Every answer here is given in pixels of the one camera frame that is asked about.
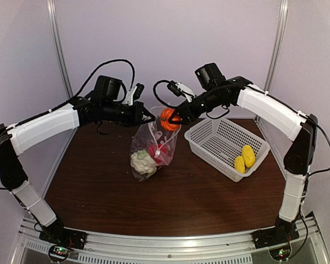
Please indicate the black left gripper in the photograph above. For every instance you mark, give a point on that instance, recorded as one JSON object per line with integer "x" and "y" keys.
{"x": 136, "y": 115}

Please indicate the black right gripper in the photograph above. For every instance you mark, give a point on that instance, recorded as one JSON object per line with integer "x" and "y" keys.
{"x": 182, "y": 109}

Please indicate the clear zip top bag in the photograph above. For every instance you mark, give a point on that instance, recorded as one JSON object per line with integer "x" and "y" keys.
{"x": 158, "y": 132}

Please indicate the dark red toy grapes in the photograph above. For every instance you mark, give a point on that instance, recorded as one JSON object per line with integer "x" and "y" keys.
{"x": 139, "y": 143}

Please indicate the red toy bell pepper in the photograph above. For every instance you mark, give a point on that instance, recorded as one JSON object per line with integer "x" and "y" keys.
{"x": 157, "y": 152}

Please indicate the white toy cauliflower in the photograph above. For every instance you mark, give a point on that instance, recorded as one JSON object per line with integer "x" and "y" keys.
{"x": 143, "y": 163}

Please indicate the yellow toy pepper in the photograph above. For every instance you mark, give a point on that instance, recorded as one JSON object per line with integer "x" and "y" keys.
{"x": 248, "y": 156}

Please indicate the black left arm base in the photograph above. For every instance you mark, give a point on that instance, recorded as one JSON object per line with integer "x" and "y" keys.
{"x": 57, "y": 233}

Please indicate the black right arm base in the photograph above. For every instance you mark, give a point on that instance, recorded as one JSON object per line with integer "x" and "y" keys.
{"x": 283, "y": 232}

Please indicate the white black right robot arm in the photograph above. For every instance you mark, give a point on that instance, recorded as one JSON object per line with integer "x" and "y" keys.
{"x": 241, "y": 92}

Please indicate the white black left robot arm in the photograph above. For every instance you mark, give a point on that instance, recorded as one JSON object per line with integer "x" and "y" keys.
{"x": 99, "y": 105}

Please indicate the white perforated plastic basket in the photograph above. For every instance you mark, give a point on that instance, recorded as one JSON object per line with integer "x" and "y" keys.
{"x": 219, "y": 141}

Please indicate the yellow toy banana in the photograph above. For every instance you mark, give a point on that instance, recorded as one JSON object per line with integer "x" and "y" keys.
{"x": 239, "y": 164}

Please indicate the left round circuit board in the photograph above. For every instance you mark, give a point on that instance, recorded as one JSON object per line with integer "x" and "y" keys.
{"x": 58, "y": 253}

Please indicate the round circuit board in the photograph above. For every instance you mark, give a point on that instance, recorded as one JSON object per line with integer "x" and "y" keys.
{"x": 58, "y": 253}
{"x": 280, "y": 253}

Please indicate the right round circuit board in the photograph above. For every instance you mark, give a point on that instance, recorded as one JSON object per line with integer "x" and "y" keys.
{"x": 280, "y": 253}

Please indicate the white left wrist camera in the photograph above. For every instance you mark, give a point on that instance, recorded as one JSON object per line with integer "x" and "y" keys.
{"x": 133, "y": 94}

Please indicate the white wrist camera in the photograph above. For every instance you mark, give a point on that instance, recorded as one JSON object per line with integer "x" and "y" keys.
{"x": 133, "y": 94}
{"x": 179, "y": 89}

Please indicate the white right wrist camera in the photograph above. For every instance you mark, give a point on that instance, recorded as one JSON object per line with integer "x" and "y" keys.
{"x": 179, "y": 89}

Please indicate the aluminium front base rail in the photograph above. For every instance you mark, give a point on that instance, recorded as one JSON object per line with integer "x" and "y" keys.
{"x": 237, "y": 247}

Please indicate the left aluminium frame post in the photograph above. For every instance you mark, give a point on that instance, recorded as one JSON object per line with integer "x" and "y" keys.
{"x": 52, "y": 14}

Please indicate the aluminium frame post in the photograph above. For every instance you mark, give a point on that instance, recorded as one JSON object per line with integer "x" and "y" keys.
{"x": 52, "y": 14}
{"x": 278, "y": 41}

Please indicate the right aluminium frame post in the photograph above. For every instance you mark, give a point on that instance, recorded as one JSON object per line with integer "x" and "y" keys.
{"x": 278, "y": 41}

